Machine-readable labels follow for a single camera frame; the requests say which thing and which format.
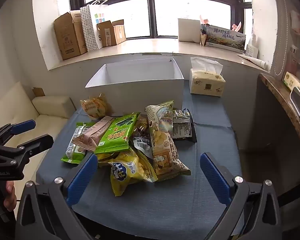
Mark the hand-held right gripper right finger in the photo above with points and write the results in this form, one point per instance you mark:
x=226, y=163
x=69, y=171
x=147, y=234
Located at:
x=213, y=177

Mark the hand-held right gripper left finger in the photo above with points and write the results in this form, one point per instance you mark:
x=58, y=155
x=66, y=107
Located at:
x=81, y=180

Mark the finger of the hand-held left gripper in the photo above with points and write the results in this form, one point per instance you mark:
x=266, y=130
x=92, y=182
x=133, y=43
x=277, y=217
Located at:
x=22, y=126
x=41, y=141

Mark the green clear-window snack packet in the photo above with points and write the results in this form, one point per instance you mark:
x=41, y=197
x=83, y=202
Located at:
x=73, y=152

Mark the yellow snack packet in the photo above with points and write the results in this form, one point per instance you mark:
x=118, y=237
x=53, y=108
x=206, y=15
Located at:
x=130, y=172

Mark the pink-brown snack packet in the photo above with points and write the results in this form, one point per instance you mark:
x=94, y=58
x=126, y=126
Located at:
x=95, y=132

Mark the silver black snack packet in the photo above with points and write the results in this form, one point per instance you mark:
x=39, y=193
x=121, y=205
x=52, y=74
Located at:
x=182, y=128

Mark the bright green snack packet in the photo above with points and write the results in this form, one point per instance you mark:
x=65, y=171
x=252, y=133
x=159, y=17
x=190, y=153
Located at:
x=116, y=133

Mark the tall cream chips packet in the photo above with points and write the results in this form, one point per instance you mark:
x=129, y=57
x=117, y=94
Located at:
x=162, y=145

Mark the round pastry orange label packet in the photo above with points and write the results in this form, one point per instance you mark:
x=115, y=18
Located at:
x=93, y=107

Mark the black white label snack packet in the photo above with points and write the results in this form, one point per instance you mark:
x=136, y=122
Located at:
x=143, y=145

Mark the brown clear snack packet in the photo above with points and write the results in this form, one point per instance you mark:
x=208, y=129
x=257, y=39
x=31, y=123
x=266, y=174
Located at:
x=141, y=125

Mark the white cardboard box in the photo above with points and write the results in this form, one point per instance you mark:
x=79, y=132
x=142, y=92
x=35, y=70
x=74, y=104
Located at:
x=140, y=90

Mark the person's left hand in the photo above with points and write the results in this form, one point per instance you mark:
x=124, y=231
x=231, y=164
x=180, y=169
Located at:
x=10, y=196

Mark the cream sofa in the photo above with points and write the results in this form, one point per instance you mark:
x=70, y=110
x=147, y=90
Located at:
x=17, y=105

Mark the cardboard scrap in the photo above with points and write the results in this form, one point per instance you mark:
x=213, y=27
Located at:
x=38, y=92

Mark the blue tablecloth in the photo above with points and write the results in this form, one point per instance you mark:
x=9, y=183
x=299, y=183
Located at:
x=165, y=205

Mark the cream tissue pack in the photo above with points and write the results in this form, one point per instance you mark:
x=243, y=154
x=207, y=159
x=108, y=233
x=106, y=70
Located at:
x=206, y=85

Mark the large brown cardboard box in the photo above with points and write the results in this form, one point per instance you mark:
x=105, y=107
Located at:
x=68, y=38

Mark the wooden side table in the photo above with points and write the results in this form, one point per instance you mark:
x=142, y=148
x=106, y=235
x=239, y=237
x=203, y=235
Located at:
x=285, y=105

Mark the white dotted paper bag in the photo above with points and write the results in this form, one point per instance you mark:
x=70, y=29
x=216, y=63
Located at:
x=90, y=27

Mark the green white small box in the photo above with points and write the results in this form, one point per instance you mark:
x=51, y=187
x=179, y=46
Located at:
x=289, y=80

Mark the rolled white paper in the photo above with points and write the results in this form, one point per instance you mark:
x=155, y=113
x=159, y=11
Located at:
x=252, y=60

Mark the small open cardboard box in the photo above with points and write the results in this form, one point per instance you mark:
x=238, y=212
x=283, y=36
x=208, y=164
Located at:
x=110, y=33

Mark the white labelled bottle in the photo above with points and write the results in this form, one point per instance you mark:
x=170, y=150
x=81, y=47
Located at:
x=251, y=48

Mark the brown paper bag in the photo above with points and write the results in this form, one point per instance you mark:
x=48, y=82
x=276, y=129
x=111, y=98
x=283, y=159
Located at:
x=203, y=38

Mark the long landscape printed box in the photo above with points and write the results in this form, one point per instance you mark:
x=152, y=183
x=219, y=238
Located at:
x=225, y=38

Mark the plain white box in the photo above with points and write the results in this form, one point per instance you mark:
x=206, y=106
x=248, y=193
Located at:
x=188, y=30

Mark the pink paper decoration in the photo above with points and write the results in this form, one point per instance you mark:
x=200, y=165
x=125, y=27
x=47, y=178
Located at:
x=237, y=27
x=204, y=20

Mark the dark window frame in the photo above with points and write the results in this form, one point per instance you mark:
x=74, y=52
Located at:
x=151, y=17

